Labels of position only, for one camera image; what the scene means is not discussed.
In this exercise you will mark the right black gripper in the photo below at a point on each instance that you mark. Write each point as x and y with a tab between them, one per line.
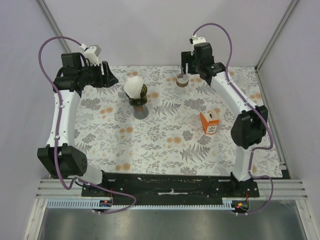
186	58

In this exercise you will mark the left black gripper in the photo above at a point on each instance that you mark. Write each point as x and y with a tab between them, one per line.
106	80

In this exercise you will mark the white paper coffee filter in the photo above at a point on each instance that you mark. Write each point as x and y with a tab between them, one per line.
133	86

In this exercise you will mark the green glass coffee dripper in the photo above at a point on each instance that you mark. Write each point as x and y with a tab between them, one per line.
142	100

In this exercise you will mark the orange coffee filter box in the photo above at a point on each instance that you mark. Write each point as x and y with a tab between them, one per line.
209	121

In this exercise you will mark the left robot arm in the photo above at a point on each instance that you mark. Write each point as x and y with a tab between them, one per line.
60	156

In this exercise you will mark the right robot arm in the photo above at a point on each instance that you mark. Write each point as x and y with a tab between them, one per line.
250	124

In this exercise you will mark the small glass beaker brown band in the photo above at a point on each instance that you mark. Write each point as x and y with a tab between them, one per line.
182	80

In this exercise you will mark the floral patterned table mat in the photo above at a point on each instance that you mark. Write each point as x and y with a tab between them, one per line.
170	140

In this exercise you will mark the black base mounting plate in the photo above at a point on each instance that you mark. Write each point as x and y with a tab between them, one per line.
170	190

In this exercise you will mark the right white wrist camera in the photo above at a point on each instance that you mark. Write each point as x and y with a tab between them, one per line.
197	41

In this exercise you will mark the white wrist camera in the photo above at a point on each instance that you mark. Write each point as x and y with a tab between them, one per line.
197	41
91	53

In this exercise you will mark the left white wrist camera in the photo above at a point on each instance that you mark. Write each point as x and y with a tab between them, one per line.
91	53

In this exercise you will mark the aluminium rail frame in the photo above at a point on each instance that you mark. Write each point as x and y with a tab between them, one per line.
283	189

